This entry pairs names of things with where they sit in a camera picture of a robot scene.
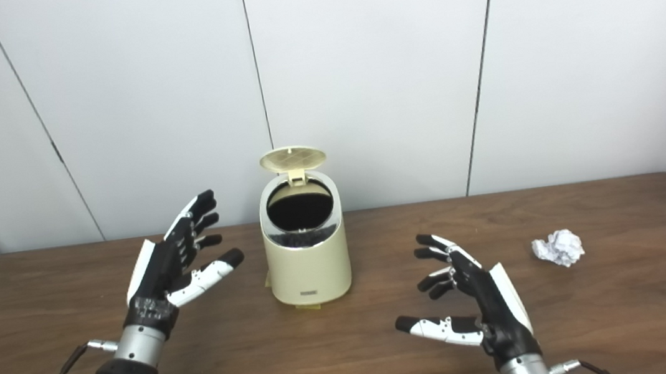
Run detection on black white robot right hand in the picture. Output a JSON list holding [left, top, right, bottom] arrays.
[[384, 222, 544, 374]]

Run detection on white paper ball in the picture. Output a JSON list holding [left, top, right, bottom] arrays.
[[530, 227, 587, 271]]

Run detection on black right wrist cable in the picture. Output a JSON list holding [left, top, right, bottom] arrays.
[[548, 355, 617, 374]]

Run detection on black white robot left hand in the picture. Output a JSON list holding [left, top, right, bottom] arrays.
[[109, 186, 253, 344]]

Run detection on cream-colored bin body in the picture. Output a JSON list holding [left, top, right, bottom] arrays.
[[255, 168, 355, 311]]

